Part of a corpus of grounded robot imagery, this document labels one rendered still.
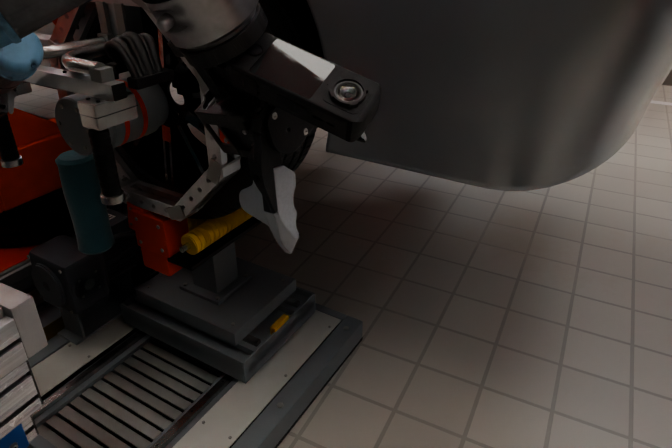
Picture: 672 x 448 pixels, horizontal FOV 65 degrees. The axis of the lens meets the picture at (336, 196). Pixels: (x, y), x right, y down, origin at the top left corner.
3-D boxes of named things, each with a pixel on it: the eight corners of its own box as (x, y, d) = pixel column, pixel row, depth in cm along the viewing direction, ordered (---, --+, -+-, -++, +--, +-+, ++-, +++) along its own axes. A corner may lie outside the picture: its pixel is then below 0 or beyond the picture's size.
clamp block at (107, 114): (139, 117, 102) (135, 90, 100) (99, 132, 95) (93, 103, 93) (122, 113, 104) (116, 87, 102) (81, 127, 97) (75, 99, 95)
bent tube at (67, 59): (182, 62, 109) (175, 8, 104) (102, 84, 94) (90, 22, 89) (124, 53, 117) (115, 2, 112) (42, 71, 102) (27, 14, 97)
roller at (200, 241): (264, 213, 154) (263, 195, 152) (191, 263, 132) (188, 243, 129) (248, 208, 157) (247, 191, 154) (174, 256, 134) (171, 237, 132)
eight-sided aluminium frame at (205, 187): (248, 228, 128) (226, -13, 103) (229, 241, 123) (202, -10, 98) (99, 179, 153) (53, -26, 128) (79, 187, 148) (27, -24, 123)
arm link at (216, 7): (254, -62, 37) (182, 7, 34) (282, -4, 41) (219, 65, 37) (187, -50, 42) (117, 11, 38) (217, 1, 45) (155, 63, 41)
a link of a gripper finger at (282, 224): (256, 241, 53) (251, 150, 50) (301, 255, 50) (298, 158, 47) (232, 250, 51) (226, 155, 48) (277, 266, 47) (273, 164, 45)
